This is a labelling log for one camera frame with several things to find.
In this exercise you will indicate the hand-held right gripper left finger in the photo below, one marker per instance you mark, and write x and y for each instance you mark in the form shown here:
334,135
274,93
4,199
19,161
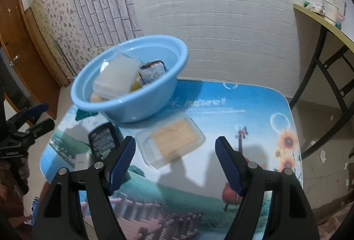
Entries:
123,162

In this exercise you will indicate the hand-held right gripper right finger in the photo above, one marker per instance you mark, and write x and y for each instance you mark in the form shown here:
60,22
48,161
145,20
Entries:
229,165

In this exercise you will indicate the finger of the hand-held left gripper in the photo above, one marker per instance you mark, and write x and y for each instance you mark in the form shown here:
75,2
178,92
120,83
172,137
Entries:
33,112
41,126

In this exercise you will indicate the black bottle with white print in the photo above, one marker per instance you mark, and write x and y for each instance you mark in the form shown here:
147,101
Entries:
103,140

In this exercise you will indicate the dark green packet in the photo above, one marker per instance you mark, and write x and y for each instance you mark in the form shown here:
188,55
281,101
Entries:
83,114

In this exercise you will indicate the clear plastic box of sticks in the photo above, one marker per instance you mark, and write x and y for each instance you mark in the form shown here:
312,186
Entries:
174,137

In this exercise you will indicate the light blue plastic basin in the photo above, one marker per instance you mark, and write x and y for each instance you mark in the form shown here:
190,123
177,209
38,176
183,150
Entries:
155,107

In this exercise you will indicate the translucent white plastic box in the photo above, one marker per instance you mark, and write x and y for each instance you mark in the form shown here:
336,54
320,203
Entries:
119,76

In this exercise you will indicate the small dark printed packet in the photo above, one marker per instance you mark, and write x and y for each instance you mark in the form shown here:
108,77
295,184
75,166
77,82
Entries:
153,72

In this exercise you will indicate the person's left forearm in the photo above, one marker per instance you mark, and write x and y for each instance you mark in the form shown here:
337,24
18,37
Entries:
11,195

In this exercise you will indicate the scattered paper scraps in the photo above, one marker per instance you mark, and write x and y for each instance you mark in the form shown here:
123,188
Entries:
322,155

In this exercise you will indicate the brown wooden door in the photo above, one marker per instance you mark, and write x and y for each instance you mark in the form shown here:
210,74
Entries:
33,63

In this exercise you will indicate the yellow cloth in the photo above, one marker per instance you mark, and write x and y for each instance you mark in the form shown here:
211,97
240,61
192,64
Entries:
136,86

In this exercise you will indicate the yellow top desk black legs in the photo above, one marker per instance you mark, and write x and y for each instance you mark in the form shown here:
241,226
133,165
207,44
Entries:
324,28

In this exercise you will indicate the crumpled white wrapper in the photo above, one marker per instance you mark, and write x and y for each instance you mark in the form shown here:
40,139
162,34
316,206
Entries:
315,7

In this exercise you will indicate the white paper cup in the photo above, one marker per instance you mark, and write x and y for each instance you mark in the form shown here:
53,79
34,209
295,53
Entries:
332,10

